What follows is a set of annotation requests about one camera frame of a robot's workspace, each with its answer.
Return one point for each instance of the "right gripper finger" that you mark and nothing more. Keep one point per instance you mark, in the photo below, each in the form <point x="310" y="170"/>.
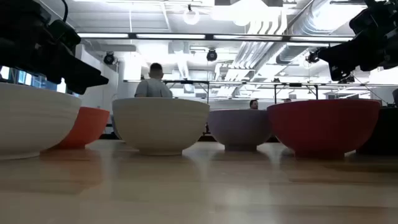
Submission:
<point x="342" y="71"/>
<point x="339" y="53"/>

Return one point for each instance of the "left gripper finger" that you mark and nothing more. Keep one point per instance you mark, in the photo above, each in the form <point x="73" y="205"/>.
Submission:
<point x="84" y="71"/>
<point x="71" y="85"/>

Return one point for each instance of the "orange bowl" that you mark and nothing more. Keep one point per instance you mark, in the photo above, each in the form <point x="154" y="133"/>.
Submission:
<point x="90" y="124"/>

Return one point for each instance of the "large white bowl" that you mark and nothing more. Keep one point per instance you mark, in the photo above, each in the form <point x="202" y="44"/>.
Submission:
<point x="31" y="118"/>

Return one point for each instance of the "red bowl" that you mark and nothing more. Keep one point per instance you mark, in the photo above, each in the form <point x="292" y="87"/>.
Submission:
<point x="323" y="127"/>

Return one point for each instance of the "black bowl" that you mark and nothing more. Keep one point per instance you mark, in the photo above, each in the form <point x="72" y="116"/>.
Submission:
<point x="387" y="130"/>

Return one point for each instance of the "off-white ribbed bowl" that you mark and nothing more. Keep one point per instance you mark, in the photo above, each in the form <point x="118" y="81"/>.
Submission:
<point x="160" y="124"/>

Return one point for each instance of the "lavender bowl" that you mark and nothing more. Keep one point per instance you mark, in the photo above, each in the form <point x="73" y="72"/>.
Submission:
<point x="237" y="127"/>

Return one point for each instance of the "black ceiling spotlight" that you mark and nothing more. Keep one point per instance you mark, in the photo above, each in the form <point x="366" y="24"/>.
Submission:
<point x="311" y="57"/>
<point x="211" y="55"/>
<point x="346" y="80"/>
<point x="109" y="58"/>

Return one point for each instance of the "large window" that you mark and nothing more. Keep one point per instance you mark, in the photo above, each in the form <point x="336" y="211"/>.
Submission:
<point x="21" y="77"/>

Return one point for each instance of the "person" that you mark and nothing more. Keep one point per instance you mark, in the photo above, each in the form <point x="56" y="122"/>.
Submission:
<point x="254" y="104"/>
<point x="154" y="88"/>
<point x="287" y="100"/>

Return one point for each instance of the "long ceiling light strip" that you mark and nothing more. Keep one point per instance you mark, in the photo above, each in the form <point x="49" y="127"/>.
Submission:
<point x="171" y="36"/>

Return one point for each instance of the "round ceiling lamp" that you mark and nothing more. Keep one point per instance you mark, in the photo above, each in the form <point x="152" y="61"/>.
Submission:
<point x="191" y="15"/>

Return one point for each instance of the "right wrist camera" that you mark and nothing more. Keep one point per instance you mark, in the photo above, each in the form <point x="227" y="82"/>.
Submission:
<point x="362" y="20"/>

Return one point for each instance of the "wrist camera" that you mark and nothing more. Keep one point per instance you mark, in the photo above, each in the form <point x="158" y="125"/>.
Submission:
<point x="63" y="34"/>
<point x="362" y="20"/>

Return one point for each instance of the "silver ventilation duct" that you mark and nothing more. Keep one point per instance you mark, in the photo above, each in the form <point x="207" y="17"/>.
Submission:
<point x="304" y="31"/>

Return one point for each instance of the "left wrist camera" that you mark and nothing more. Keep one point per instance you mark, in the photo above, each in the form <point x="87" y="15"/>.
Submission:
<point x="63" y="34"/>

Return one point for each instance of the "black overhead rig frame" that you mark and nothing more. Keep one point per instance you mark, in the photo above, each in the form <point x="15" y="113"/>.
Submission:
<point x="295" y="84"/>
<point x="186" y="82"/>

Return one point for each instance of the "black table frame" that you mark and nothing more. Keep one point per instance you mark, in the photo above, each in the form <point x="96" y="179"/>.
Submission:
<point x="211" y="137"/>

